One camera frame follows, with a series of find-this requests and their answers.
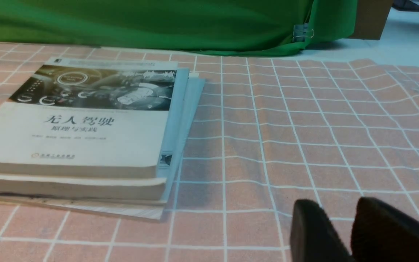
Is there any metal binder clip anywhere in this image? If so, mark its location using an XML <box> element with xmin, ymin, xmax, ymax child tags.
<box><xmin>292</xmin><ymin>23</ymin><xmax>315</xmax><ymax>43</ymax></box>

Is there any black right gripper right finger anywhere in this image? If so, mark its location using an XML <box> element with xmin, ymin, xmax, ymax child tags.
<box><xmin>351</xmin><ymin>197</ymin><xmax>419</xmax><ymax>262</ymax></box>

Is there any thin bottom book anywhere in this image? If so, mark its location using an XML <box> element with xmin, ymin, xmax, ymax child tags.
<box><xmin>0</xmin><ymin>72</ymin><xmax>205</xmax><ymax>221</ymax></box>

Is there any pink grid tablecloth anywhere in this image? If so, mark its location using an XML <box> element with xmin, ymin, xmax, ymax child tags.
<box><xmin>0</xmin><ymin>44</ymin><xmax>419</xmax><ymax>262</ymax></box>

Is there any light blue middle book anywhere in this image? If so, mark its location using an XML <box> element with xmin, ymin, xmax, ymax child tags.
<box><xmin>0</xmin><ymin>85</ymin><xmax>186</xmax><ymax>201</ymax></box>

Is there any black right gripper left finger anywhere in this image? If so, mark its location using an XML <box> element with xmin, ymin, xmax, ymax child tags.
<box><xmin>290</xmin><ymin>199</ymin><xmax>354</xmax><ymax>262</ymax></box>

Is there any green backdrop cloth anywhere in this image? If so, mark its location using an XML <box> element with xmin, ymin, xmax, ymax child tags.
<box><xmin>0</xmin><ymin>0</ymin><xmax>358</xmax><ymax>57</ymax></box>

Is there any brown cardboard box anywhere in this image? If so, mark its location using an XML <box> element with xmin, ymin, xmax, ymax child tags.
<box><xmin>348</xmin><ymin>0</ymin><xmax>394</xmax><ymax>40</ymax></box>

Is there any white top book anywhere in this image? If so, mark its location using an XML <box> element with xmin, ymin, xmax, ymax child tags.
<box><xmin>0</xmin><ymin>57</ymin><xmax>189</xmax><ymax>179</ymax></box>

